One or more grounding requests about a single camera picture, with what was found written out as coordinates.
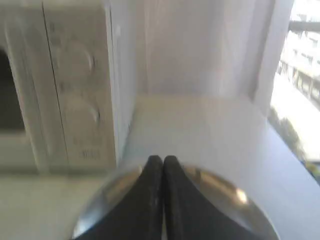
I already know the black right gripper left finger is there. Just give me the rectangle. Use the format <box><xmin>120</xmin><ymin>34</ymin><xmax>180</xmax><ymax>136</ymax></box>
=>
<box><xmin>79</xmin><ymin>155</ymin><xmax>163</xmax><ymax>240</ymax></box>

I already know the white lower microwave knob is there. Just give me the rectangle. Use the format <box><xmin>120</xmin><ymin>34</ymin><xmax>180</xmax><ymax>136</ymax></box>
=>
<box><xmin>64</xmin><ymin>96</ymin><xmax>100</xmax><ymax>132</ymax></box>

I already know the white microwave knob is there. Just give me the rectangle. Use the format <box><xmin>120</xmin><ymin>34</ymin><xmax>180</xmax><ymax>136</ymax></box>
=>
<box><xmin>58</xmin><ymin>43</ymin><xmax>94</xmax><ymax>79</ymax></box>
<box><xmin>64</xmin><ymin>96</ymin><xmax>100</xmax><ymax>132</ymax></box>

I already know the round silver metal plate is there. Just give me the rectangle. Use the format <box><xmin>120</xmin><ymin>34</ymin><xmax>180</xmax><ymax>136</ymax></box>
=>
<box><xmin>70</xmin><ymin>162</ymin><xmax>280</xmax><ymax>240</ymax></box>

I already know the white microwave door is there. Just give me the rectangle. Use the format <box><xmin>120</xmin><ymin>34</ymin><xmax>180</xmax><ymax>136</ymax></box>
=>
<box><xmin>0</xmin><ymin>0</ymin><xmax>69</xmax><ymax>173</ymax></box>

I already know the white upper microwave knob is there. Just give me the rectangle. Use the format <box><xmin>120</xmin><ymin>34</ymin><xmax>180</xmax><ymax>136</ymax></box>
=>
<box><xmin>58</xmin><ymin>43</ymin><xmax>94</xmax><ymax>79</ymax></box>

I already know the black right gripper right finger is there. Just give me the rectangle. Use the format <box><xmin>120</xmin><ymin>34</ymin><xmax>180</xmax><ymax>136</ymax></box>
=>
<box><xmin>163</xmin><ymin>155</ymin><xmax>247</xmax><ymax>240</ymax></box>

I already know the white microwave oven body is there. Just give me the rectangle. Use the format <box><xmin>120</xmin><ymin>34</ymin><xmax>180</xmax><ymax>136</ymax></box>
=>
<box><xmin>43</xmin><ymin>0</ymin><xmax>138</xmax><ymax>172</ymax></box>

